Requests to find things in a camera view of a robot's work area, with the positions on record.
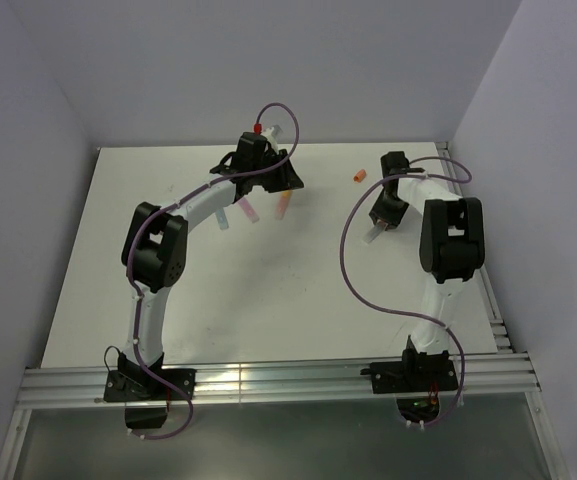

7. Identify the yellow highlighter pen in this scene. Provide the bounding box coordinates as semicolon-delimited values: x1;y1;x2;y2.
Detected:
274;190;293;221

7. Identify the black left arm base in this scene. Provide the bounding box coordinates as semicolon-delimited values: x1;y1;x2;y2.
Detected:
103;368;197;430

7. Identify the orange highlighter pen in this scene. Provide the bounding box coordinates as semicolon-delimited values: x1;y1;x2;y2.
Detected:
362;222;388;245

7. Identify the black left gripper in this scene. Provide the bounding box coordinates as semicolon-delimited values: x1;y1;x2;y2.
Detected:
251;150;304;194

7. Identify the aluminium mounting rail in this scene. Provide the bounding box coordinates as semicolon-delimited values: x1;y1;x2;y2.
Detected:
14;353;541;410

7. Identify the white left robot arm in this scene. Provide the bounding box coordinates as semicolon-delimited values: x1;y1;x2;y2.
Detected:
118;124;304;399

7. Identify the blue highlighter pen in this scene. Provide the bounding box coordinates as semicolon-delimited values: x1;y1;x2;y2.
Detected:
215;209;229;231

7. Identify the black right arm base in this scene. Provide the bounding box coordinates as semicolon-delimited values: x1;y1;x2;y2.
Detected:
360;360;459;424

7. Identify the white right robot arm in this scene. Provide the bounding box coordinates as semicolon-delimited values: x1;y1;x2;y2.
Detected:
369;151;485;355

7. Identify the aluminium side rail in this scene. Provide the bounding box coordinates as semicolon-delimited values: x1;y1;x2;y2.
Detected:
435;141;514;354

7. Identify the purple highlighter pen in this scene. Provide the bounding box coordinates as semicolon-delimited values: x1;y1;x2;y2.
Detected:
238;198;259;223

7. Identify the orange pen cap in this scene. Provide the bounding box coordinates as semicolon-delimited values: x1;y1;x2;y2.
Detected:
353;169;367;183

